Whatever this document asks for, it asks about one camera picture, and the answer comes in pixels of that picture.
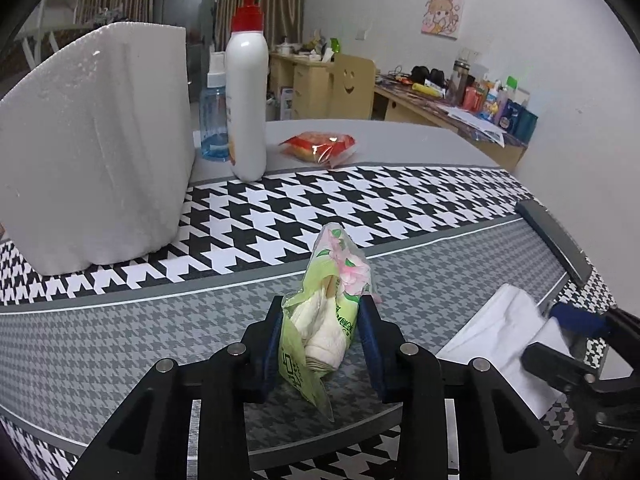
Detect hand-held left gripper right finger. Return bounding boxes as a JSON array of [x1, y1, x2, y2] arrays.
[[357, 296, 561, 480]]

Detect colourful printed bottle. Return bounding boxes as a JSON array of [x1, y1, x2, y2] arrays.
[[482, 80, 503, 121]]

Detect clear blue spray bottle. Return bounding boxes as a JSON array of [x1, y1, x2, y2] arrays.
[[199, 52, 232, 162]]

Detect black headphones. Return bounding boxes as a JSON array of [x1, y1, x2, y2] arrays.
[[411, 65, 448, 88]]

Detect light wooden desk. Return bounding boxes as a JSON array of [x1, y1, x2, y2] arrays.
[[270, 50, 336, 122]]

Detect red can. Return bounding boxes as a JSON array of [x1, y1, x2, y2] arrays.
[[462, 86, 488, 113]]

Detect blue box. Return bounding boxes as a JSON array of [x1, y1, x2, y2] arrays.
[[500, 100, 538, 143]]

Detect white printed papers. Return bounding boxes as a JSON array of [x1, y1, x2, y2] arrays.
[[442, 105, 506, 148]]

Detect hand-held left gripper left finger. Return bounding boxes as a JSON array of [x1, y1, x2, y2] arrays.
[[67, 295, 286, 480]]

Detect green floral tissue pack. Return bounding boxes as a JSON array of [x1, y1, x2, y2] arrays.
[[277, 221, 383, 423]]

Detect glass balcony door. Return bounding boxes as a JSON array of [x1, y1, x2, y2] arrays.
[[160, 0, 221, 56]]

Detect red snack packet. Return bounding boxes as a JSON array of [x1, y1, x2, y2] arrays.
[[278, 131, 357, 168]]

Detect white foam sheet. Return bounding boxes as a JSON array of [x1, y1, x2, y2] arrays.
[[435, 283, 576, 418]]

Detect white pump bottle red cap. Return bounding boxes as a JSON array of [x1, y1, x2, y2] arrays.
[[220, 0, 268, 182]]

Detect pink cartoon wall picture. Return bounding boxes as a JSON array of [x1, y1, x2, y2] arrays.
[[420, 0, 467, 41]]

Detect wooden chair smiley cutout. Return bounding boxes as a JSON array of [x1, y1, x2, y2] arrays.
[[327, 52, 376, 121]]

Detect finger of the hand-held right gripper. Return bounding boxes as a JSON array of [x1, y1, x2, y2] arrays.
[[547, 302, 640, 341], [522, 342, 598, 396]]

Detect houndstooth table mat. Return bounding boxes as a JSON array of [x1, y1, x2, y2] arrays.
[[0, 165, 618, 480]]

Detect white foam box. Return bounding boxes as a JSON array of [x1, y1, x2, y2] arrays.
[[0, 21, 197, 277]]

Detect cluttered wooden desk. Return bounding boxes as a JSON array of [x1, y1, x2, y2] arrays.
[[372, 77, 530, 173]]

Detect dark thermos bottle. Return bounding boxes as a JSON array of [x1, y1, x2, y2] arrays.
[[447, 60, 473, 106]]

